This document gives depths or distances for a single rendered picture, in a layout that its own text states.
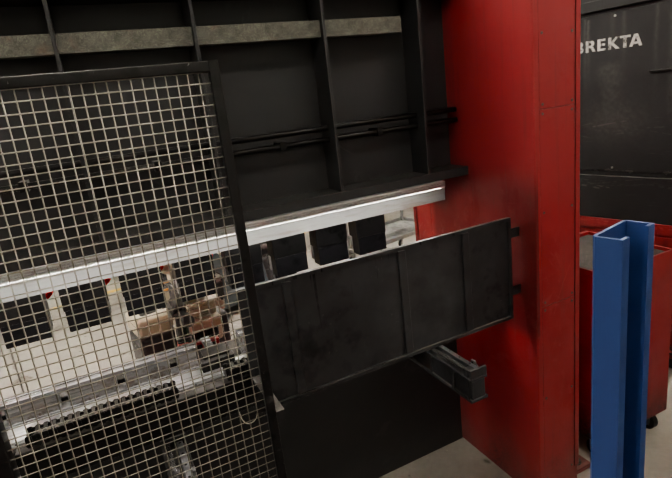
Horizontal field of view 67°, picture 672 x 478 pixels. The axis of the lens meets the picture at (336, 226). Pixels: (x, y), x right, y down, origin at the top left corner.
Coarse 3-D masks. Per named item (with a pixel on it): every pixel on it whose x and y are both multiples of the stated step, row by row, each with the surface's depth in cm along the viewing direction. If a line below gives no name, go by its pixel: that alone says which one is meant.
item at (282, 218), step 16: (384, 192) 209; (400, 192) 210; (416, 192) 213; (320, 208) 195; (336, 208) 198; (256, 224) 184; (272, 224) 187; (160, 240) 172; (176, 240) 173; (192, 240) 175; (112, 256) 165; (128, 256) 167; (32, 272) 156
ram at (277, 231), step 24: (432, 192) 242; (312, 216) 216; (336, 216) 221; (360, 216) 227; (264, 240) 209; (96, 264) 182; (120, 264) 186; (144, 264) 189; (0, 288) 170; (24, 288) 173
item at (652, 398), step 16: (592, 240) 271; (592, 256) 248; (656, 256) 236; (592, 272) 226; (656, 272) 238; (656, 288) 240; (656, 304) 242; (656, 320) 245; (656, 336) 247; (656, 352) 249; (656, 368) 252; (656, 384) 254; (656, 400) 257
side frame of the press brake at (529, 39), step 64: (448, 0) 215; (512, 0) 185; (576, 0) 186; (448, 64) 223; (512, 64) 191; (576, 64) 192; (448, 128) 233; (512, 128) 198; (576, 128) 198; (448, 192) 243; (512, 192) 205; (576, 192) 204; (512, 256) 213; (576, 256) 211; (512, 320) 221; (576, 320) 218; (512, 384) 230; (576, 384) 226; (512, 448) 240; (576, 448) 234
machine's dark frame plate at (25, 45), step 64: (0, 0) 145; (64, 0) 154; (128, 0) 163; (192, 0) 174; (256, 0) 185; (320, 0) 183; (384, 0) 207; (0, 64) 155; (64, 64) 162; (128, 64) 170; (256, 64) 189; (320, 64) 194; (384, 64) 212; (256, 128) 193; (320, 128) 198; (384, 128) 210; (64, 192) 169; (128, 192) 177; (192, 192) 187; (256, 192) 198; (320, 192) 205; (0, 256) 160; (64, 256) 161
